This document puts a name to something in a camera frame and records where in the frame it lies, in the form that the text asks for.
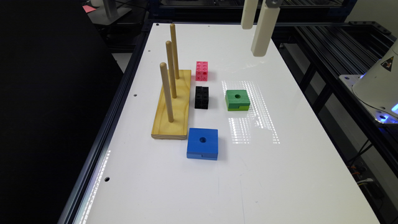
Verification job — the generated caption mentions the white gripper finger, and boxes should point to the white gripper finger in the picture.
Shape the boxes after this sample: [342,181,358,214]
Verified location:
[251,0,281,57]
[241,0,258,29]

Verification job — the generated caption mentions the blue block with hole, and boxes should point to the blue block with hole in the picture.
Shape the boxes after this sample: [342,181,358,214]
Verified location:
[187,128,218,161]

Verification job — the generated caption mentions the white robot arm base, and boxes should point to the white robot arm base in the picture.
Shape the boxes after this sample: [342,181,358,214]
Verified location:
[339,42,397,125]

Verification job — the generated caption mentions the pink cube block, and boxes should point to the pink cube block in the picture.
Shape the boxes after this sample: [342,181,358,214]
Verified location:
[195,61,208,82]

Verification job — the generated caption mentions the green block with hole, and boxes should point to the green block with hole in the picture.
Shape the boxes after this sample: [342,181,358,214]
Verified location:
[225,90,251,111]

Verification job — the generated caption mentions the black cube block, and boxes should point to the black cube block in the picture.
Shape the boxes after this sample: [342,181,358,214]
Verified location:
[194,86,209,110]

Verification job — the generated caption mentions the far wooden peg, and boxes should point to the far wooden peg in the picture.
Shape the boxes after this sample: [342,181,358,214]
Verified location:
[170,23,180,80]

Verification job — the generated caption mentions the wooden peg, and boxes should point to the wooden peg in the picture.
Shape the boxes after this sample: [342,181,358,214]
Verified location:
[160,62,174,123]
[170,23,180,80]
[165,40,177,98]

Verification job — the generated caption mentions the middle wooden peg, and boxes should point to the middle wooden peg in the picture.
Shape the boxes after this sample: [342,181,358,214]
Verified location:
[165,40,177,98]

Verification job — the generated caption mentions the near wooden peg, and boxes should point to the near wooden peg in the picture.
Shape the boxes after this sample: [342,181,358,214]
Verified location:
[160,62,174,123]

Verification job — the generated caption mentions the grey metal stand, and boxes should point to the grey metal stand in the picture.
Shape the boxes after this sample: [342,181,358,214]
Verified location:
[88,0,131,26]

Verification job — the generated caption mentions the wooden peg base board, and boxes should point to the wooden peg base board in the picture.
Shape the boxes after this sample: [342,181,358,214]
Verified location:
[151,70,192,140]

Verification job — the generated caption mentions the black aluminium frame rails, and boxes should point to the black aluminium frame rails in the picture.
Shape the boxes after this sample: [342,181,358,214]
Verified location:
[272,23,397,174]

